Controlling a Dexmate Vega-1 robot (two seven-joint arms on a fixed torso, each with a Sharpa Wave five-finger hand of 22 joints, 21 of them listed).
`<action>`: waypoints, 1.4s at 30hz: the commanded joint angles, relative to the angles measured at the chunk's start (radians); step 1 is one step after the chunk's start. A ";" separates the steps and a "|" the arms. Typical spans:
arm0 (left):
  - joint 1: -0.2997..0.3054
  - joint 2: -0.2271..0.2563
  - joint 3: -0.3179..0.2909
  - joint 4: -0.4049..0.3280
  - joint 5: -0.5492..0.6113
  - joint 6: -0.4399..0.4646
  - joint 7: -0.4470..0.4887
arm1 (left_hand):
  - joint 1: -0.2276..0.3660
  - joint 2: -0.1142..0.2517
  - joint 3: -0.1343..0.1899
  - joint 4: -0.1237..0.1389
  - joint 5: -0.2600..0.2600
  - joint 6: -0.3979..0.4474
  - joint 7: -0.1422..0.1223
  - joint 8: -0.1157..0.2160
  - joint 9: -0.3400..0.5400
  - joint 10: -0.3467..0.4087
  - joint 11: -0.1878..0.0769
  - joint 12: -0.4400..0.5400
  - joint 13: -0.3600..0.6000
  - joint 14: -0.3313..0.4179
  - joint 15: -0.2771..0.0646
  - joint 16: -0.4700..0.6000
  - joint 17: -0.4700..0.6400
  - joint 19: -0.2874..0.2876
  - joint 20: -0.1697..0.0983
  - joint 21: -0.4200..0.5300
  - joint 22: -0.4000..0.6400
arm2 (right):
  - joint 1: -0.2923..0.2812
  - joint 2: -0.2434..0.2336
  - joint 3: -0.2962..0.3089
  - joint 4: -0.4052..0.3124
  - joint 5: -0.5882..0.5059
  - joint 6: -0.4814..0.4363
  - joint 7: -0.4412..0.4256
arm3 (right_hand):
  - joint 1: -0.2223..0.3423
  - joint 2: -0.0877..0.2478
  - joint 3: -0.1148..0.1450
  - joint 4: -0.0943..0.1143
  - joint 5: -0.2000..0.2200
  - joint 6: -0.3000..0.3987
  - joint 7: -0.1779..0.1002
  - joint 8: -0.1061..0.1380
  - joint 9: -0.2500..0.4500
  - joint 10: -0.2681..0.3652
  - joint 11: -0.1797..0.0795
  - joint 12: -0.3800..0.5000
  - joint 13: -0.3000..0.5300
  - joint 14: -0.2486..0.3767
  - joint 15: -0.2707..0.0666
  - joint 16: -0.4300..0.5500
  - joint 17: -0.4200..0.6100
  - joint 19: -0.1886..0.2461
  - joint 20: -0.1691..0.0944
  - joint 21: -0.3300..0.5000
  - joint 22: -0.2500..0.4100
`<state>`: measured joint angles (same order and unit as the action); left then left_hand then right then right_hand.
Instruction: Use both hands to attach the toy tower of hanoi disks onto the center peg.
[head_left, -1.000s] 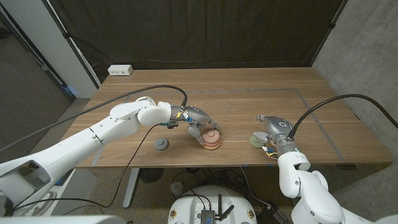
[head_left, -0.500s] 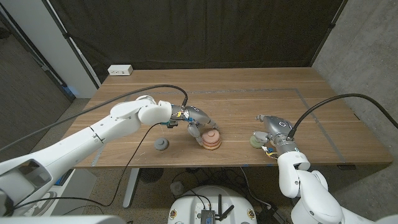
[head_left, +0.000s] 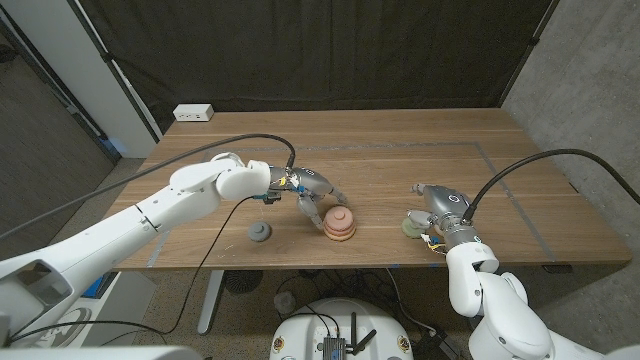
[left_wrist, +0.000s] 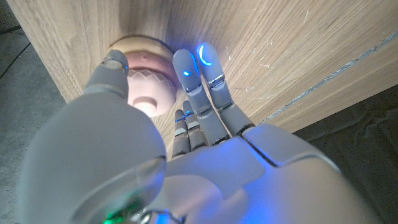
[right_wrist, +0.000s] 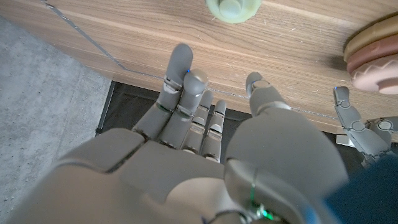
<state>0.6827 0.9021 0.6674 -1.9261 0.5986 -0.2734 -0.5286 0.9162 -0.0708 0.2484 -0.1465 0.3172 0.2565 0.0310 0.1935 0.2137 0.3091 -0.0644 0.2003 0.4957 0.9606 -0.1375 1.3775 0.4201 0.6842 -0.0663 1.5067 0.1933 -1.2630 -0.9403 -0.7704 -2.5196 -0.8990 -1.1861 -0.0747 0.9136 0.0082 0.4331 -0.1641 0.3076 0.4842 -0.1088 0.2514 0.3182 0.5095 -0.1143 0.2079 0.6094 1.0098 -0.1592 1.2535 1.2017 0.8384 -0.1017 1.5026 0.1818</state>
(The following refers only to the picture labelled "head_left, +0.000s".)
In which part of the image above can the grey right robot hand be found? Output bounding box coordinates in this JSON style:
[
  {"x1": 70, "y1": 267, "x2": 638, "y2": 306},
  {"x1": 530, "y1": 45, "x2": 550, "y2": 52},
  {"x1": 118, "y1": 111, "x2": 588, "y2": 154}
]
[{"x1": 406, "y1": 183, "x2": 482, "y2": 248}]

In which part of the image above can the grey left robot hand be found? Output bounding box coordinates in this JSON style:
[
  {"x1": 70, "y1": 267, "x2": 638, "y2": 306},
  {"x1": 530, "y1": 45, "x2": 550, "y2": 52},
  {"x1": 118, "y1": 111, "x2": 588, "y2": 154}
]
[{"x1": 268, "y1": 166, "x2": 350, "y2": 232}]

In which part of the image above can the green hanoi disk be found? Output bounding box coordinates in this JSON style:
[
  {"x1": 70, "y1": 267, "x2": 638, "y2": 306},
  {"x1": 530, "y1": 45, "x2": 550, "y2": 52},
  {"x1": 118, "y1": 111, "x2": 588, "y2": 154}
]
[{"x1": 401, "y1": 219, "x2": 425, "y2": 240}]

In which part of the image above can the pink hanoi disk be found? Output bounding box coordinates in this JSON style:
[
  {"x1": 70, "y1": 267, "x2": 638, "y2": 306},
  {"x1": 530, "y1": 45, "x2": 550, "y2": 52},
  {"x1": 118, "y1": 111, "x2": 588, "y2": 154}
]
[{"x1": 324, "y1": 205, "x2": 355, "y2": 229}]

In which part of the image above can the coral red hanoi disk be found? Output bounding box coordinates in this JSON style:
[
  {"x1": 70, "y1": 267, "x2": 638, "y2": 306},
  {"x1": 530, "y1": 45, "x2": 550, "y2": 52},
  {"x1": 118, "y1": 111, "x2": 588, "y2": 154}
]
[{"x1": 322, "y1": 222, "x2": 358, "y2": 237}]

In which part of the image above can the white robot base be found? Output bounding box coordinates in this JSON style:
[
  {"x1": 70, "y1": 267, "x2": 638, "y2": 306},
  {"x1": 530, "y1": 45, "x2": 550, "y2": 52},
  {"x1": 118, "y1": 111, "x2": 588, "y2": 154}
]
[{"x1": 268, "y1": 297, "x2": 415, "y2": 360}]

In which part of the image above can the large orange hanoi disk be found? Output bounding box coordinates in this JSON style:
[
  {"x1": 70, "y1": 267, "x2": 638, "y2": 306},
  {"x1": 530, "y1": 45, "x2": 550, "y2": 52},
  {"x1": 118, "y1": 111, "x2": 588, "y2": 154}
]
[{"x1": 323, "y1": 229, "x2": 358, "y2": 243}]

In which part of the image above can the small grey hanoi disk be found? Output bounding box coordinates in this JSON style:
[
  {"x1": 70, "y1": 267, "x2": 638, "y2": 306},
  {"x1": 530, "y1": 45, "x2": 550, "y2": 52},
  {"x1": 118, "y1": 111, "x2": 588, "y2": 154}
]
[{"x1": 248, "y1": 221, "x2": 273, "y2": 244}]

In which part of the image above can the grey tape outline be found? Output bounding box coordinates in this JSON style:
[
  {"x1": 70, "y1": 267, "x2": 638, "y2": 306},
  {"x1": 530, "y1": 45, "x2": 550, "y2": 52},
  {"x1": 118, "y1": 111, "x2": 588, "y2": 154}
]
[{"x1": 147, "y1": 141, "x2": 559, "y2": 269}]

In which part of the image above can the dark round floor fan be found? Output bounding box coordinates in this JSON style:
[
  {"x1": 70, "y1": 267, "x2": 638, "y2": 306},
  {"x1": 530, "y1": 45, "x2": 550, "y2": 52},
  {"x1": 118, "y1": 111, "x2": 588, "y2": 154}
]
[{"x1": 223, "y1": 269, "x2": 264, "y2": 295}]

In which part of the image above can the grey round floor object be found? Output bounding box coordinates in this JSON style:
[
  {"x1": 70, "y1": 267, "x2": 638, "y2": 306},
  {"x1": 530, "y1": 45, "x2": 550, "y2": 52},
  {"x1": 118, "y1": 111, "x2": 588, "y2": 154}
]
[{"x1": 273, "y1": 291, "x2": 297, "y2": 315}]

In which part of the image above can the white power strip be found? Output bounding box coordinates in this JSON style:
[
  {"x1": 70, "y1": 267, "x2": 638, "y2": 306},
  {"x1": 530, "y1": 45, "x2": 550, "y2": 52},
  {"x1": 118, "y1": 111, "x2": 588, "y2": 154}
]
[{"x1": 172, "y1": 103, "x2": 215, "y2": 123}]

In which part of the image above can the black backdrop cloth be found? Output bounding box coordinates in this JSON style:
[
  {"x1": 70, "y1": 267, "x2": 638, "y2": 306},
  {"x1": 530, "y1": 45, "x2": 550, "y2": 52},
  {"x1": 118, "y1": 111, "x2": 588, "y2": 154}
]
[{"x1": 74, "y1": 0, "x2": 559, "y2": 134}]

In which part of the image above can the black power adapter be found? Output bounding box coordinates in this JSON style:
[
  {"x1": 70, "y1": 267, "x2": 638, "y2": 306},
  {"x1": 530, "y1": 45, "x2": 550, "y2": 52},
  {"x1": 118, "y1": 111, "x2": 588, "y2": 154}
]
[{"x1": 413, "y1": 329, "x2": 464, "y2": 360}]

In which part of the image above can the white table leg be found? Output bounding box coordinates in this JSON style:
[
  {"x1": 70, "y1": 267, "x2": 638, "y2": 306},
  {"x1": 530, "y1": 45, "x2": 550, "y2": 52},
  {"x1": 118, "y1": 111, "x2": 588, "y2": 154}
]
[{"x1": 196, "y1": 269, "x2": 226, "y2": 336}]

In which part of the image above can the grey antenna radio module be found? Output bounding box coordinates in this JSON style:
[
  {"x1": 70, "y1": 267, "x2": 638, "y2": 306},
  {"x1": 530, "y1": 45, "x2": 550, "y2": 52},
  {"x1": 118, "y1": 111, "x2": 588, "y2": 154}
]
[{"x1": 322, "y1": 312, "x2": 379, "y2": 360}]

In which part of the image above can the black backdrop stand pole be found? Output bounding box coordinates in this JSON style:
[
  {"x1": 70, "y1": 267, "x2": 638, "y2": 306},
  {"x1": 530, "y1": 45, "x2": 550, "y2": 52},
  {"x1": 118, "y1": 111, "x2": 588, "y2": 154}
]
[
  {"x1": 66, "y1": 0, "x2": 164, "y2": 142},
  {"x1": 497, "y1": 0, "x2": 561, "y2": 107}
]

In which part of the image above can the blue black foot pedal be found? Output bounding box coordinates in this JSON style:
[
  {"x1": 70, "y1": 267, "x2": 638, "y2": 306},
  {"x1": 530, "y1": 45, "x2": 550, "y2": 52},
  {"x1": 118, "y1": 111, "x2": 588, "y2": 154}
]
[{"x1": 82, "y1": 274, "x2": 119, "y2": 300}]

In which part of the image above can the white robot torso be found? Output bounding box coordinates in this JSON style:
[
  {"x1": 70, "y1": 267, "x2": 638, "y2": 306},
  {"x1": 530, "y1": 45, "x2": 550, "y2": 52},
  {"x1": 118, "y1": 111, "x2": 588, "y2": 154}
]
[{"x1": 0, "y1": 344, "x2": 204, "y2": 360}]

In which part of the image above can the grey white sneaker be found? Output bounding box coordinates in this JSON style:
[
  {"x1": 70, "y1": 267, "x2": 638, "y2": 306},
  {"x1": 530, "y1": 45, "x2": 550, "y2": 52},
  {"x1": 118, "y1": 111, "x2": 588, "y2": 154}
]
[{"x1": 34, "y1": 307, "x2": 92, "y2": 349}]

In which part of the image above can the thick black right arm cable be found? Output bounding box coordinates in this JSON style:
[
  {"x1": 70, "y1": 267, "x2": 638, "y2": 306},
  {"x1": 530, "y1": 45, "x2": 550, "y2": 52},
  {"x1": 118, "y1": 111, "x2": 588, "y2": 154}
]
[{"x1": 462, "y1": 148, "x2": 640, "y2": 222}]

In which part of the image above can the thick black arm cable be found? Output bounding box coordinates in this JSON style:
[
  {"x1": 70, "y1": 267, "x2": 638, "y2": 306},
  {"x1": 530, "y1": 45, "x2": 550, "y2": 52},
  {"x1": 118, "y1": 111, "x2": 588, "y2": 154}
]
[
  {"x1": 462, "y1": 148, "x2": 640, "y2": 222},
  {"x1": 0, "y1": 132, "x2": 297, "y2": 241}
]

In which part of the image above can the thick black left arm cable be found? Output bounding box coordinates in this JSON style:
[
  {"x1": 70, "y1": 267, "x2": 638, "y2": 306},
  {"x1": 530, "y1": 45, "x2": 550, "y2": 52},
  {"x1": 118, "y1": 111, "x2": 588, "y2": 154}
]
[{"x1": 0, "y1": 132, "x2": 297, "y2": 241}]

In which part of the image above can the light grey floor cable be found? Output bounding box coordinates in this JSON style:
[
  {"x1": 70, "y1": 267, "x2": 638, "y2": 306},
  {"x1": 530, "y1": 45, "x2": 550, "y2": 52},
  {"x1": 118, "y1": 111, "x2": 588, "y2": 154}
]
[{"x1": 384, "y1": 267, "x2": 439, "y2": 335}]

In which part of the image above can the thin black left wrist cable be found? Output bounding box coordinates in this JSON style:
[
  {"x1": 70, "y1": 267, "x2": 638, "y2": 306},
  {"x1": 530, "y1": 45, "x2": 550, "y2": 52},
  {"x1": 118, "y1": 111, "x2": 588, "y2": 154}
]
[{"x1": 4, "y1": 195, "x2": 254, "y2": 347}]

